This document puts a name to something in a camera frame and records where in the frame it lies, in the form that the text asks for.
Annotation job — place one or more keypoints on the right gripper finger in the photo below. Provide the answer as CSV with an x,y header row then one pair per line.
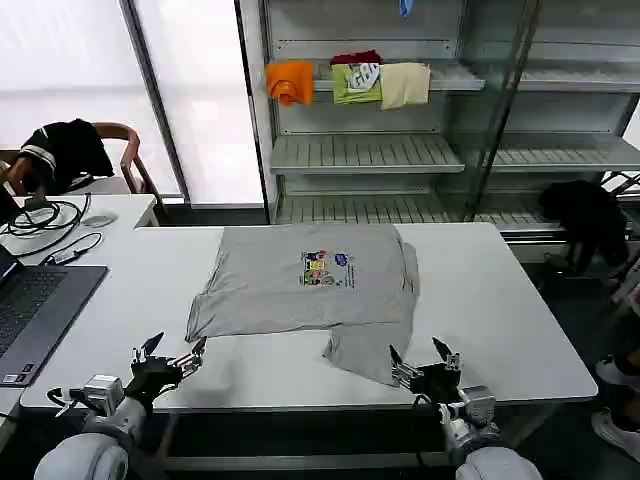
x,y
450,357
402,372

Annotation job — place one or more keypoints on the black hanging garment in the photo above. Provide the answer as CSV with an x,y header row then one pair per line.
x,y
585,215

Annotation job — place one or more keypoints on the grey metal shelf rack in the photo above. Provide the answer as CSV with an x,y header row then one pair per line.
x,y
360,110

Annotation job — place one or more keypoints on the glass fronted shelf cabinet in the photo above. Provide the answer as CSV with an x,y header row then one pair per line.
x,y
560,145

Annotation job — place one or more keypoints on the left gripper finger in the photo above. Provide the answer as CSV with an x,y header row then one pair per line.
x,y
192,360
146,348

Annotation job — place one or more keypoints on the grey printed shirt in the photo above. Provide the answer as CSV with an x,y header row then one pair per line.
x,y
300,295

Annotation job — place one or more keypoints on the grey computer mouse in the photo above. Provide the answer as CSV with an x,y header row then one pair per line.
x,y
98,219

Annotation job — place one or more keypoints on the person's white shoe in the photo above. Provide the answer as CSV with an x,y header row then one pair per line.
x,y
617,430
617,372

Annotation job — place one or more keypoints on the white folding rack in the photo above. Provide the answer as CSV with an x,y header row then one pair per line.
x,y
627,282

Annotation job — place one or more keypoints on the person's leg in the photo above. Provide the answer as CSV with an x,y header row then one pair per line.
x,y
631,330

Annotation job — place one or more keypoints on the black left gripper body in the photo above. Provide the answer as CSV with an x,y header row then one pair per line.
x,y
152,375

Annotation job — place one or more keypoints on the black garment with pale stripes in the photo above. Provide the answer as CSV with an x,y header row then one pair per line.
x,y
65,150

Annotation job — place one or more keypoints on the grey window post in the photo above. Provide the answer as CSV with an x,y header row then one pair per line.
x,y
160,110

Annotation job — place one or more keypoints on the brown wooden chair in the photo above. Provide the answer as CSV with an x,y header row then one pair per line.
x,y
131,150

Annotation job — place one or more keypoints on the dark grey open laptop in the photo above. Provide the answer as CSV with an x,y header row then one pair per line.
x,y
35,310

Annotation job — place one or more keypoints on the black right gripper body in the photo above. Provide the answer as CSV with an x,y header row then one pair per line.
x,y
437,382

